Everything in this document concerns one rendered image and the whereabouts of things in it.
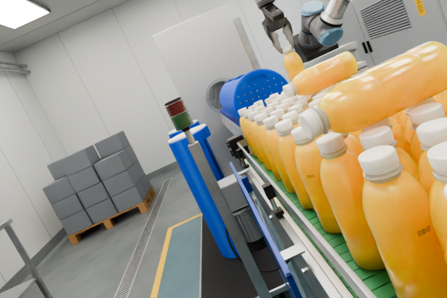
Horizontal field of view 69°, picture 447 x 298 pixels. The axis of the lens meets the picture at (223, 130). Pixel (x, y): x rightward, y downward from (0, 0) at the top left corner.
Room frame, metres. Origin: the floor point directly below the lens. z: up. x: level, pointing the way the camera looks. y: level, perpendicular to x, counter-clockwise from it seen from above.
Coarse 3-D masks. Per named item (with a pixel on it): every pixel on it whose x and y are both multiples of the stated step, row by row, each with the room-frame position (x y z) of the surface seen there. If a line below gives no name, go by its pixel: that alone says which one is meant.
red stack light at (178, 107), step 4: (180, 100) 1.07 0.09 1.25; (172, 104) 1.06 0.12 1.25; (176, 104) 1.06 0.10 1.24; (180, 104) 1.06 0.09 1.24; (184, 104) 1.08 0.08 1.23; (168, 108) 1.06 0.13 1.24; (172, 108) 1.06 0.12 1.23; (176, 108) 1.06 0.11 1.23; (180, 108) 1.06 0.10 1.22; (184, 108) 1.07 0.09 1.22; (168, 112) 1.07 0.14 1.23; (172, 112) 1.06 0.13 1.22; (176, 112) 1.06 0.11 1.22; (180, 112) 1.06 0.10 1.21; (172, 116) 1.06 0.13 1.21
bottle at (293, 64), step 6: (288, 54) 1.28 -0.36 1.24; (294, 54) 1.28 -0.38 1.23; (288, 60) 1.28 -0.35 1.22; (294, 60) 1.27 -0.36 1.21; (300, 60) 1.28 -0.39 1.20; (288, 66) 1.28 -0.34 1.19; (294, 66) 1.27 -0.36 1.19; (300, 66) 1.27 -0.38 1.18; (288, 72) 1.29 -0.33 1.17; (294, 72) 1.27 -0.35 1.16; (300, 72) 1.27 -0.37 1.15
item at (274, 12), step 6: (264, 6) 1.31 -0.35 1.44; (270, 6) 1.29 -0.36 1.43; (276, 6) 1.27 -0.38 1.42; (264, 12) 1.30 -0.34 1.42; (270, 12) 1.25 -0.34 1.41; (276, 12) 1.22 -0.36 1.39; (282, 12) 1.22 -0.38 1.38; (270, 18) 1.25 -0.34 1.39; (276, 18) 1.22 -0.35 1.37; (282, 18) 1.22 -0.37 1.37
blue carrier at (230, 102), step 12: (252, 72) 1.53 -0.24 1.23; (264, 72) 1.53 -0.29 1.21; (276, 72) 1.53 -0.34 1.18; (228, 84) 1.98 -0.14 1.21; (240, 84) 1.52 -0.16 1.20; (252, 84) 1.53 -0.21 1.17; (264, 84) 1.53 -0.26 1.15; (276, 84) 1.54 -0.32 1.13; (228, 96) 1.75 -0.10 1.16; (240, 96) 1.52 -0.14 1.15; (252, 96) 1.52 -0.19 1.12; (264, 96) 1.53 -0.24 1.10; (228, 108) 1.88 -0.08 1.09; (240, 108) 1.52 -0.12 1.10
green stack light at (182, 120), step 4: (184, 112) 1.06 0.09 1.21; (188, 112) 1.08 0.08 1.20; (176, 116) 1.06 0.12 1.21; (180, 116) 1.06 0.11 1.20; (184, 116) 1.06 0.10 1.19; (188, 116) 1.07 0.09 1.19; (172, 120) 1.07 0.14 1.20; (176, 120) 1.06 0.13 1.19; (180, 120) 1.06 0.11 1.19; (184, 120) 1.06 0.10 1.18; (188, 120) 1.06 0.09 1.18; (192, 120) 1.09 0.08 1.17; (176, 124) 1.06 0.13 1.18; (180, 124) 1.06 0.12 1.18; (184, 124) 1.06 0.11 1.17; (188, 124) 1.06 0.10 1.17; (176, 128) 1.07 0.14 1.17; (180, 128) 1.06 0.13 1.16
